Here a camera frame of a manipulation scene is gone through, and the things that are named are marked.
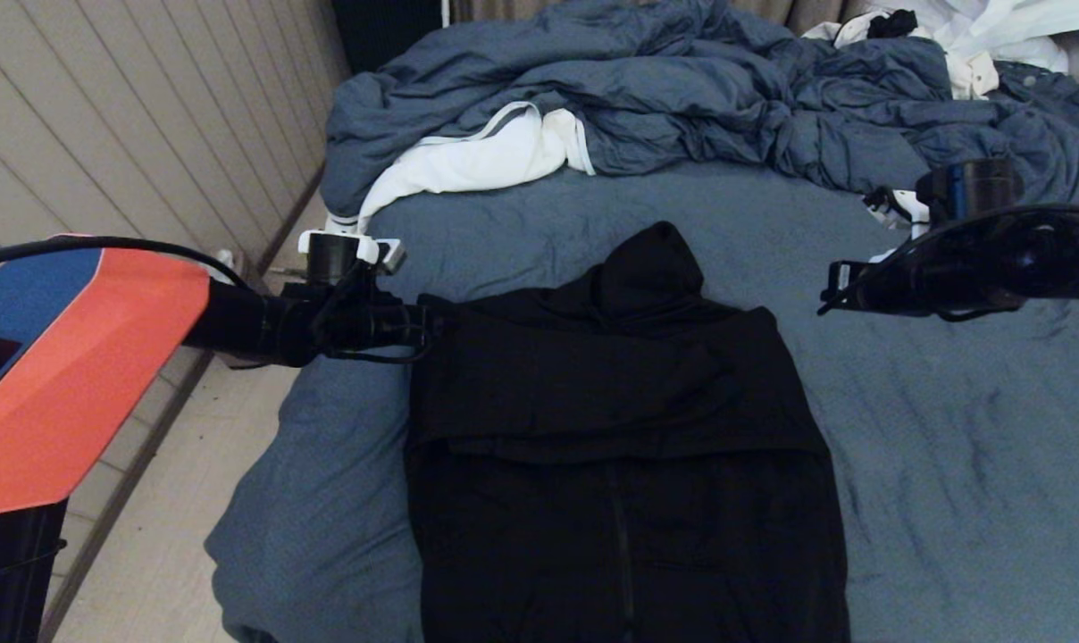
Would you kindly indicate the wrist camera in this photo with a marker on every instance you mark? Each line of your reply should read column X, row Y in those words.
column 332, row 254
column 977, row 187

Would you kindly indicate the blue bed sheet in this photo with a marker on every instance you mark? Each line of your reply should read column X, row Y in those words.
column 950, row 446

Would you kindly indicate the cream garment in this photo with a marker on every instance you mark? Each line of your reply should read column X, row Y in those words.
column 973, row 80

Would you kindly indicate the rumpled blue duvet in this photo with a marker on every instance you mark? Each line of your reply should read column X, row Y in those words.
column 682, row 89

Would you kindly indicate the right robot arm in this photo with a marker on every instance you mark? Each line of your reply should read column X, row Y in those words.
column 1075, row 259

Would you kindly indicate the small black garment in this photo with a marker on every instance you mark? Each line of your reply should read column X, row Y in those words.
column 892, row 25

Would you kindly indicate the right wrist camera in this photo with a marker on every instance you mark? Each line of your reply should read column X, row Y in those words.
column 977, row 187

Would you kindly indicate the white clothes pile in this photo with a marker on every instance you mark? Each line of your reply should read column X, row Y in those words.
column 928, row 13

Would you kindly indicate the blue denim garment with buttons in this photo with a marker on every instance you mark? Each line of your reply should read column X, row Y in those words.
column 1049, row 89

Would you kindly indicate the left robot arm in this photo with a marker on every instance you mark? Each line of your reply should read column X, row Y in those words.
column 75, row 375

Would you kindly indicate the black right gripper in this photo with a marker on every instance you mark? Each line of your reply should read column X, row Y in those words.
column 950, row 272

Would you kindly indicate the beige curtain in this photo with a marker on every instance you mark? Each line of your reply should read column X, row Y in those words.
column 798, row 13

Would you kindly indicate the black furniture piece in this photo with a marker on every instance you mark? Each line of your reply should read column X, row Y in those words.
column 388, row 27

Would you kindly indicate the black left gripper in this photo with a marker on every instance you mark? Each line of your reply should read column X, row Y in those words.
column 370, row 326

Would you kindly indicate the grey metal rod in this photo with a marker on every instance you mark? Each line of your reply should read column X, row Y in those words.
column 280, row 271

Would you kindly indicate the black zip hoodie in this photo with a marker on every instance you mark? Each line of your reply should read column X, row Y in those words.
column 638, row 491

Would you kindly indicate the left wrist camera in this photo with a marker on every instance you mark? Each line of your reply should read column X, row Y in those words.
column 332, row 254

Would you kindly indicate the white plastic bin liner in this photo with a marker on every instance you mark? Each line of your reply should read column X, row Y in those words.
column 222, row 261

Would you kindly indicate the brown trash bin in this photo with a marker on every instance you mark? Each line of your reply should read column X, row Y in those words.
column 243, row 275

